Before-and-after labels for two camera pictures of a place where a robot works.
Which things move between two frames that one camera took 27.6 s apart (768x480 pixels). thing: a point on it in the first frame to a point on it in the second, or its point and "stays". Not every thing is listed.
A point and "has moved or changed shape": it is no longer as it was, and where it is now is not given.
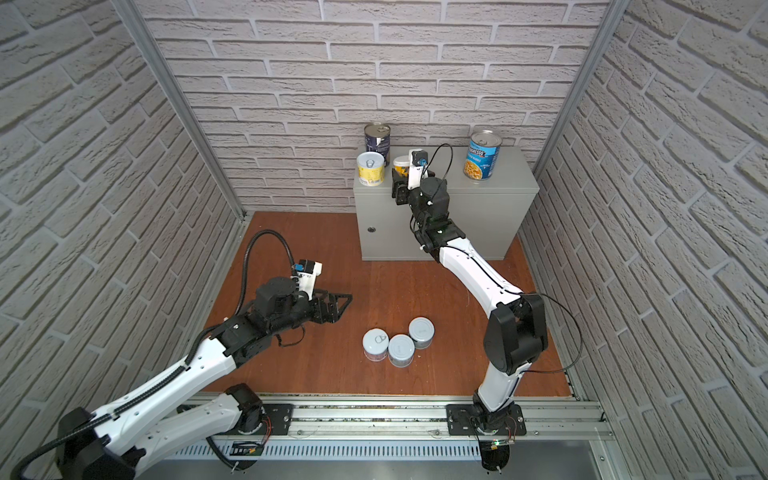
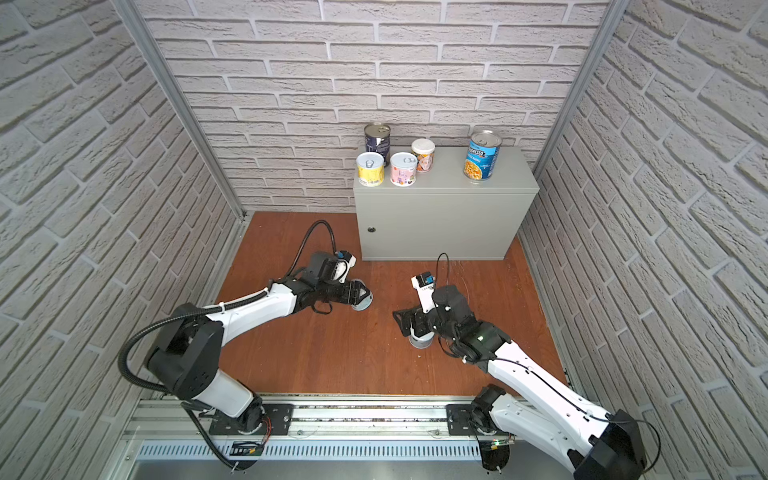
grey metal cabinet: (497, 215) stays
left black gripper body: (319, 306) to (346, 291)
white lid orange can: (401, 168) has moved or changed shape
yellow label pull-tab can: (371, 168) stays
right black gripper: (404, 194) to (408, 321)
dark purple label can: (377, 137) stays
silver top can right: (421, 330) stays
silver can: (401, 349) to (366, 302)
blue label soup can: (482, 155) stays
